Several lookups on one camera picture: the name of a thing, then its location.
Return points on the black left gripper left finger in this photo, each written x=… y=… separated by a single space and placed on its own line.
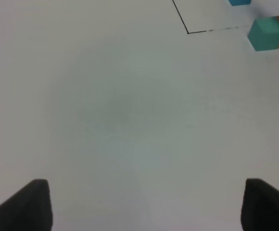
x=29 y=209

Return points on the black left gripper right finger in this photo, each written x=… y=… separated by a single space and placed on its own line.
x=260 y=207

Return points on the green cube block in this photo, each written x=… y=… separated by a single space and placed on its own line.
x=264 y=34

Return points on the template blue cube block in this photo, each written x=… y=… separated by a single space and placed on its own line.
x=239 y=2

